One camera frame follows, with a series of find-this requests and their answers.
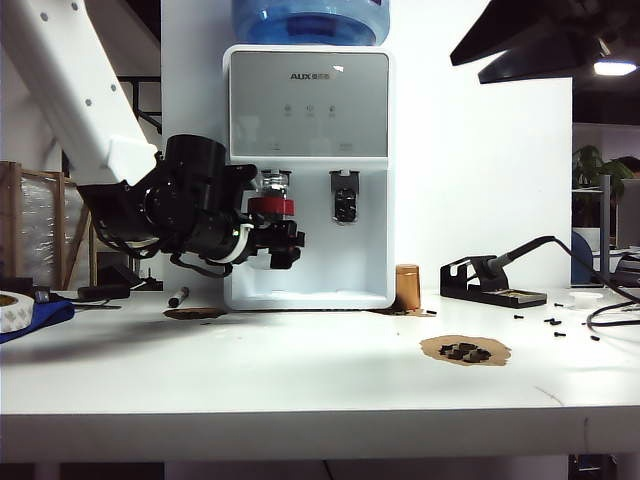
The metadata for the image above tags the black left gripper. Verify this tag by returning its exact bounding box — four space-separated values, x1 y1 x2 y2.
192 207 306 271

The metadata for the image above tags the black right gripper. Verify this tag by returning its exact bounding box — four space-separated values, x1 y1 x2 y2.
449 0 640 85

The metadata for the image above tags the glass bottle with red belts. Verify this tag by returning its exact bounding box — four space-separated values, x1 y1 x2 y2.
248 168 297 271

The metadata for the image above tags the black dispenser tap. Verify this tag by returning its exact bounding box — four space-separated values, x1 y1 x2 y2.
328 168 361 227
259 168 294 201

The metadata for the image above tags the white AUX water dispenser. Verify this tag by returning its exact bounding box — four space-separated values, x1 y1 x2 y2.
222 44 397 312

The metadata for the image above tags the blue water jug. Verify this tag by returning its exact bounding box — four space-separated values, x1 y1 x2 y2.
230 0 392 48

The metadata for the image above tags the ceiling light panel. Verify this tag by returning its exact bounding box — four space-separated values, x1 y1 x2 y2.
593 59 637 76

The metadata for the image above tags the amber cylindrical cup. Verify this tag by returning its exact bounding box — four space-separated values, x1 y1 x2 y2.
395 263 421 312

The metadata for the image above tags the green potted plant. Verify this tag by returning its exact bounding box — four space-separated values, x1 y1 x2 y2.
572 144 640 192

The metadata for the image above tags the brown patch with black scraps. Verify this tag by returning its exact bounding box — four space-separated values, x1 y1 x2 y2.
418 334 512 368

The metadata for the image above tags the black soldering iron stand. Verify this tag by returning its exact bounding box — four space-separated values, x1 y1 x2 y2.
439 255 547 309

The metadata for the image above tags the grey computer monitor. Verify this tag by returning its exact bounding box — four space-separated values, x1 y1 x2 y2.
615 179 640 249

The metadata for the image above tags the pile of black scraps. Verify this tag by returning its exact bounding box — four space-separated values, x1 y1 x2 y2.
438 342 492 363

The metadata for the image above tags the grey metal pole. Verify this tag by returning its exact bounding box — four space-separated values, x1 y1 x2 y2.
599 174 612 286

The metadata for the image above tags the black soldering iron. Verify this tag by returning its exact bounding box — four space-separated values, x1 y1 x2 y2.
487 234 559 276

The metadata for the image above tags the black stair railing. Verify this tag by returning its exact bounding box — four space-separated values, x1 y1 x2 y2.
117 74 163 151

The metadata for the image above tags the blue chair back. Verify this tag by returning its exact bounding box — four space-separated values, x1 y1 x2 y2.
571 229 594 287

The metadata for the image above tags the blue cloth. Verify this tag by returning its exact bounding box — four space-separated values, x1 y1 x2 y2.
0 298 76 345

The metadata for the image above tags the black foam block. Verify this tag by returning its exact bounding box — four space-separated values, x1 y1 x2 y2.
0 275 36 295

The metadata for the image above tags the white double-sided tape roll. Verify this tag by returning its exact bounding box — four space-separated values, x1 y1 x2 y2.
0 290 37 335

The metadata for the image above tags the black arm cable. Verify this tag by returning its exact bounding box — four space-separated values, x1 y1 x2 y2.
169 251 237 279

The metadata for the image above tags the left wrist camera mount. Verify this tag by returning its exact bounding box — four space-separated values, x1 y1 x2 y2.
222 163 259 199

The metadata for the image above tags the black power cable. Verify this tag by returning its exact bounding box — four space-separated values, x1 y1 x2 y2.
552 237 640 330

